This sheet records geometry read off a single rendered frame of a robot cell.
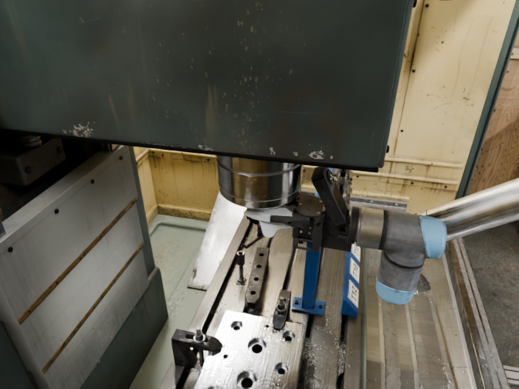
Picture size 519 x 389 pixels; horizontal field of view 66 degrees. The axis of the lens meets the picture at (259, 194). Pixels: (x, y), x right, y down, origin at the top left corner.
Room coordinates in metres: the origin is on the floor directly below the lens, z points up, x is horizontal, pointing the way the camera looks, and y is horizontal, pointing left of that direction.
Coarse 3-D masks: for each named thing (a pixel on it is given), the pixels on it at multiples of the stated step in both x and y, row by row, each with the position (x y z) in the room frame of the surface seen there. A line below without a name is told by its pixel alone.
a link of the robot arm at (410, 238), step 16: (384, 224) 0.58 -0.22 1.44; (400, 224) 0.57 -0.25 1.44; (416, 224) 0.57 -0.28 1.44; (432, 224) 0.57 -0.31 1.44; (384, 240) 0.56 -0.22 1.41; (400, 240) 0.56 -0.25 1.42; (416, 240) 0.55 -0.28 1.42; (432, 240) 0.55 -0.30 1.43; (400, 256) 0.56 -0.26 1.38; (416, 256) 0.55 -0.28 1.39; (432, 256) 0.54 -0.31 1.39
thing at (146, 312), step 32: (0, 160) 0.71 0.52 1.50; (32, 160) 0.74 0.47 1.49; (64, 160) 0.82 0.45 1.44; (0, 192) 0.72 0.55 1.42; (32, 192) 0.79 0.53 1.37; (0, 224) 0.58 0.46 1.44; (160, 288) 1.06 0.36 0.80; (0, 320) 0.54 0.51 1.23; (128, 320) 0.86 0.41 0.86; (160, 320) 1.03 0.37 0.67; (0, 352) 0.51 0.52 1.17; (128, 352) 0.82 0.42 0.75; (0, 384) 0.48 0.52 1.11; (32, 384) 0.54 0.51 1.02; (96, 384) 0.67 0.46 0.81; (128, 384) 0.79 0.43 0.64
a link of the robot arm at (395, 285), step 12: (384, 252) 0.59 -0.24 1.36; (384, 264) 0.58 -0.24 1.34; (396, 264) 0.56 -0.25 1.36; (384, 276) 0.57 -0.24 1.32; (396, 276) 0.55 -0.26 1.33; (408, 276) 0.55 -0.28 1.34; (384, 288) 0.57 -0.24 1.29; (396, 288) 0.55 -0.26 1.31; (408, 288) 0.55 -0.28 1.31; (396, 300) 0.55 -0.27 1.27; (408, 300) 0.56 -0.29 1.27
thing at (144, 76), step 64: (0, 0) 0.61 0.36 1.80; (64, 0) 0.59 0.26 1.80; (128, 0) 0.57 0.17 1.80; (192, 0) 0.55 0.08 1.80; (256, 0) 0.53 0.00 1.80; (320, 0) 0.51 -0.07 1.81; (384, 0) 0.49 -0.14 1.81; (0, 64) 0.62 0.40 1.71; (64, 64) 0.59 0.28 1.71; (128, 64) 0.57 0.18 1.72; (192, 64) 0.55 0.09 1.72; (256, 64) 0.53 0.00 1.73; (320, 64) 0.51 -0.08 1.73; (384, 64) 0.49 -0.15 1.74; (0, 128) 0.64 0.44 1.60; (64, 128) 0.60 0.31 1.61; (128, 128) 0.57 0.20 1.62; (192, 128) 0.55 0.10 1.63; (256, 128) 0.53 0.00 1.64; (320, 128) 0.51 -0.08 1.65; (384, 128) 0.49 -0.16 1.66
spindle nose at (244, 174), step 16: (224, 160) 0.60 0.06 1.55; (240, 160) 0.58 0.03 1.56; (256, 160) 0.57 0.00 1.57; (224, 176) 0.60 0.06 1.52; (240, 176) 0.58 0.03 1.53; (256, 176) 0.57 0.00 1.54; (272, 176) 0.58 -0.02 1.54; (288, 176) 0.59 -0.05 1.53; (224, 192) 0.61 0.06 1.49; (240, 192) 0.58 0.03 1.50; (256, 192) 0.57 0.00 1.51; (272, 192) 0.58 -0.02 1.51; (288, 192) 0.59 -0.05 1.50; (256, 208) 0.58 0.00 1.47
